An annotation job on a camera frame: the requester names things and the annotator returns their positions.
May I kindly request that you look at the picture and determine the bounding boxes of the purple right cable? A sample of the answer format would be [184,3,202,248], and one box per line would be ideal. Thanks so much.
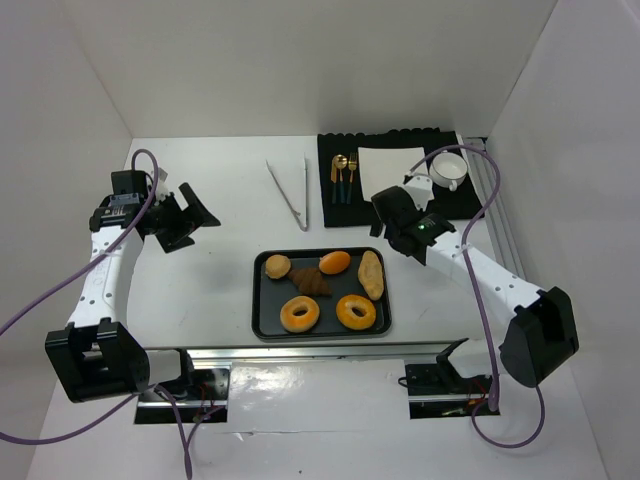
[405,143,546,449]

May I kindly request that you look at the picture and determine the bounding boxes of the gold fork teal handle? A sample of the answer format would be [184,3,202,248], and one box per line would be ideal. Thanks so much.
[346,152,358,205]

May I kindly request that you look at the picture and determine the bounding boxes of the black cloth placemat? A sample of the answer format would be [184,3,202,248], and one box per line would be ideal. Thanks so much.
[317,128,481,228]

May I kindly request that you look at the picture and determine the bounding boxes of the orange oval bun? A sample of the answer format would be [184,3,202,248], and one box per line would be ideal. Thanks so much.
[318,251,351,275]

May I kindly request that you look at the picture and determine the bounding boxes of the brown chocolate croissant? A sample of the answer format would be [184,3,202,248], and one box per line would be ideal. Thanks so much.
[287,267,332,297]

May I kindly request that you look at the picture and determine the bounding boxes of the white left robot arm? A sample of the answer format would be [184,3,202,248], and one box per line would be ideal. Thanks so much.
[45,170,221,402]

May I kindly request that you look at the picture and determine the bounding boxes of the metal tongs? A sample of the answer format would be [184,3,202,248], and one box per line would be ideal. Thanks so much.
[265,154,310,233]

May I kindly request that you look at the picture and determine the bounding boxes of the white square plate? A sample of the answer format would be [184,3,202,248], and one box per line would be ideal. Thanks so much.
[358,147,425,202]

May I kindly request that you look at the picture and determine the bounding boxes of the purple cable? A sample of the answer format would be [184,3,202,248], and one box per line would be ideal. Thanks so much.
[405,143,546,449]
[0,148,221,480]

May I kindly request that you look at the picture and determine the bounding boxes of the gold knife teal handle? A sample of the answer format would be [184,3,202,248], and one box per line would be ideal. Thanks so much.
[330,155,338,205]

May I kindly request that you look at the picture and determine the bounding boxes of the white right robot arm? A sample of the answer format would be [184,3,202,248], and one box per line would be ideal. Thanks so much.
[370,174,579,388]

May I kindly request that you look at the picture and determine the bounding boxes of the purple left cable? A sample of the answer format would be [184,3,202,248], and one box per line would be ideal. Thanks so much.
[0,148,221,480]

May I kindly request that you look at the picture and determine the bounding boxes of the aluminium front rail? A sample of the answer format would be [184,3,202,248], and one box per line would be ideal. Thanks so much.
[134,338,471,425]

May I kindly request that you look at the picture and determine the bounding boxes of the orange bagel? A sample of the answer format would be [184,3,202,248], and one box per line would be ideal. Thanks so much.
[280,296,320,333]
[336,294,377,331]

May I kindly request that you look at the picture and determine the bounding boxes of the long tan bread loaf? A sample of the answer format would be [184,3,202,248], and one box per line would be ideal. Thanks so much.
[358,250,385,301]

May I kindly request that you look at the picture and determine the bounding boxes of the round muffin bread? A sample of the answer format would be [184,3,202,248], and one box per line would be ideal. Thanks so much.
[265,254,291,280]

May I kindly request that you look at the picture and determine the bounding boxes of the white cup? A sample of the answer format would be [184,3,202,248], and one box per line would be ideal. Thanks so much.
[429,152,468,192]

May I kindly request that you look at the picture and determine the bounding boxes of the black baking tray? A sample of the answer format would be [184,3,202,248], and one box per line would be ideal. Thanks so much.
[251,247,392,341]

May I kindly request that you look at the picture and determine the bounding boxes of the gold spoon teal handle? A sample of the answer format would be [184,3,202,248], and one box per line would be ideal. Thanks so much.
[336,154,348,204]

